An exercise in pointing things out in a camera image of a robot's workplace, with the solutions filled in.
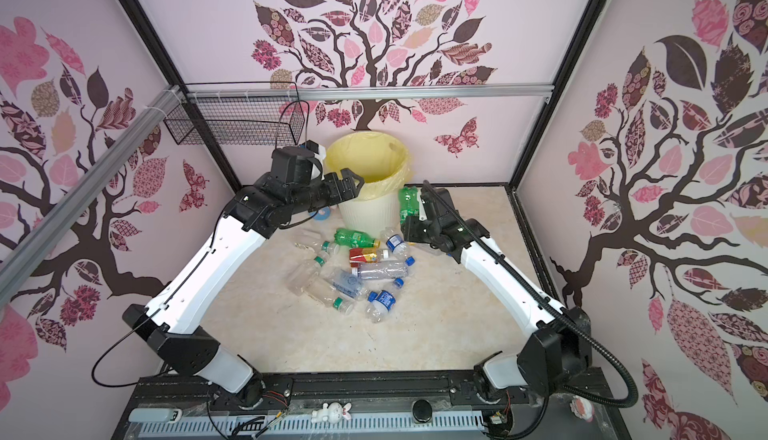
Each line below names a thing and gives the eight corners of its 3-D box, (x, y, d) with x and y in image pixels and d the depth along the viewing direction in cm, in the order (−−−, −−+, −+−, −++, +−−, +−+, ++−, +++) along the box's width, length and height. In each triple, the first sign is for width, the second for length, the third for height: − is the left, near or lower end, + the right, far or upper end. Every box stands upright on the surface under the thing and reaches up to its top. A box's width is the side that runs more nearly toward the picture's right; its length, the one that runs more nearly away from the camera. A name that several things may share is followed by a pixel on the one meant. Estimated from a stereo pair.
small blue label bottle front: (366, 323, 85) (365, 318, 82) (368, 295, 90) (367, 290, 88) (396, 323, 85) (396, 318, 82) (395, 295, 91) (395, 290, 88)
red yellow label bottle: (350, 268, 97) (349, 263, 94) (348, 255, 100) (346, 250, 97) (388, 258, 99) (388, 253, 96) (384, 246, 102) (384, 241, 99)
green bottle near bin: (333, 243, 103) (331, 237, 100) (338, 232, 106) (337, 226, 103) (376, 254, 100) (376, 248, 97) (381, 242, 103) (380, 236, 100)
